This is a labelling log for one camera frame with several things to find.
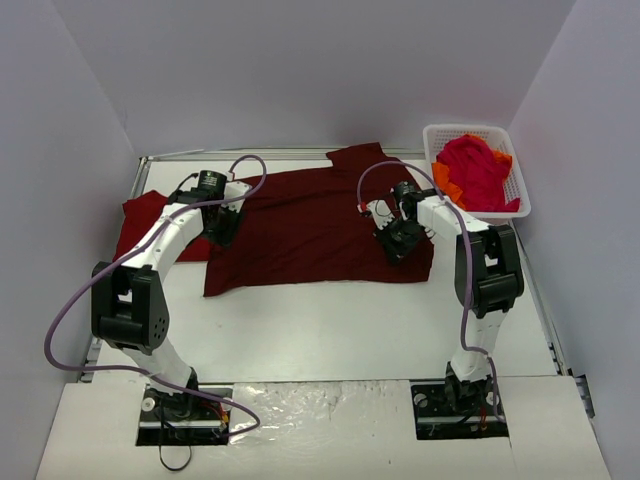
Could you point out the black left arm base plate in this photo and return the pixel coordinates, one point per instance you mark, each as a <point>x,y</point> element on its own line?
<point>181,420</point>

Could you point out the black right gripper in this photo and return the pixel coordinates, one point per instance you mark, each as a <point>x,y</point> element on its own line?
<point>400,240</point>

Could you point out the orange t shirt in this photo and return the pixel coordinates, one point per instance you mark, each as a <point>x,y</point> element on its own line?
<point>445,180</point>

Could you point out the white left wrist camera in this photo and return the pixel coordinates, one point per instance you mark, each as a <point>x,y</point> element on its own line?
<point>235,193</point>

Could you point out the crimson pink t shirt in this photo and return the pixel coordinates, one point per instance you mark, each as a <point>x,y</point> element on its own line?
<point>475,170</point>

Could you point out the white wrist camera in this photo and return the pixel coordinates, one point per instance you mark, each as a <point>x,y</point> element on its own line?
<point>379,211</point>
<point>235,193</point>

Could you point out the folded red t shirt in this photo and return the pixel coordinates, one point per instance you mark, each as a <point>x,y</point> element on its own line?
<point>140,214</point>

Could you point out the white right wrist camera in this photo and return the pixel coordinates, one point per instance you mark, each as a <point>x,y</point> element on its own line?
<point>379,211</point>

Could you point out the white plastic laundry basket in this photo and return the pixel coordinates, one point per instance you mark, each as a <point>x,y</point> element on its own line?
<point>477,165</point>

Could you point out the dark maroon t shirt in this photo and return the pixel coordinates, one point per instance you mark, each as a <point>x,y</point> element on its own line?
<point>303,226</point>

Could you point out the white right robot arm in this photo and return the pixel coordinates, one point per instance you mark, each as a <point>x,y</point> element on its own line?
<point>488,277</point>

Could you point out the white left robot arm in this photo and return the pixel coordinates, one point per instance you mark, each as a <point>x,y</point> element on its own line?
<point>129,309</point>

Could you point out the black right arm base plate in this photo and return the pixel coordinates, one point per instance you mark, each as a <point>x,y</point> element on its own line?
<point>437,418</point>

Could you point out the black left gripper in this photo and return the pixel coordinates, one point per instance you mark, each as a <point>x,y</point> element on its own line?
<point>223,228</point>

